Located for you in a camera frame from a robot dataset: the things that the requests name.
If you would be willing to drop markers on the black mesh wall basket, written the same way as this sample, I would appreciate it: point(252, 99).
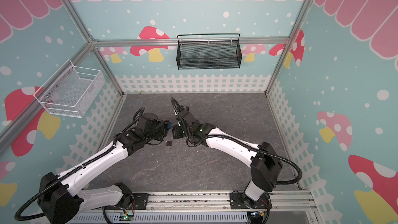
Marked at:
point(209, 51)

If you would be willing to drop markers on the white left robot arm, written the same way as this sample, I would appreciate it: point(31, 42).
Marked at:
point(68, 197)

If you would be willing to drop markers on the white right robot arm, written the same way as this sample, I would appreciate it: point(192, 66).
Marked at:
point(265, 170)

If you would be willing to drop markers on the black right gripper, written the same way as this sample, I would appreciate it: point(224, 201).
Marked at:
point(179, 130)

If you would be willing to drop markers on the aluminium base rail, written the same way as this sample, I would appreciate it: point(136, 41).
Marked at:
point(207, 207)

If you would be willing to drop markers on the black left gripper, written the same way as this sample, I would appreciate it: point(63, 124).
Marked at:
point(164, 124)

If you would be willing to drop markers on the white wire wall basket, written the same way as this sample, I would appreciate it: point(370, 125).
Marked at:
point(72, 92)

